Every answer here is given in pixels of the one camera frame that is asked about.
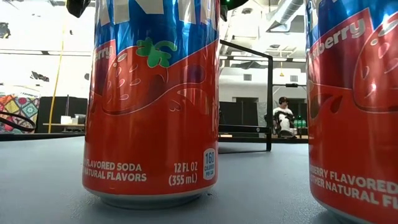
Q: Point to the green plastic bottle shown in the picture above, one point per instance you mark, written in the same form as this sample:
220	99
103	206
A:
296	123
303	123

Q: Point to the wooden desk with white boxes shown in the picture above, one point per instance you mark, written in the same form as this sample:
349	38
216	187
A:
66	119

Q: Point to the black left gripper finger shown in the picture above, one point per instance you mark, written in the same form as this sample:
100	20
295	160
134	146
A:
77	7

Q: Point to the colourful patchwork quilt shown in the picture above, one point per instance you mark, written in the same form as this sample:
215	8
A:
21	104

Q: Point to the dark ceiling fixture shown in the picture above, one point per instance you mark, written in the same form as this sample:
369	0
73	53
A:
40	76
4	31

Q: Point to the black curved hoop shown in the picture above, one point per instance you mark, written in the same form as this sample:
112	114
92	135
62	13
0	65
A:
29	123

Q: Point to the red Fanta strawberry can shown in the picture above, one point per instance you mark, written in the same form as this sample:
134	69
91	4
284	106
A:
149	140
357	140

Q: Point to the black partition panel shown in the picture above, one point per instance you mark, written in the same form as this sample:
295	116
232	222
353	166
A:
74	105
236	113

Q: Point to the person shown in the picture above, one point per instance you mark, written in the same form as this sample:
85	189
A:
283	113

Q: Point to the grey ceiling duct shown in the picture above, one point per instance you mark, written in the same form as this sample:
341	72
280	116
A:
286	12

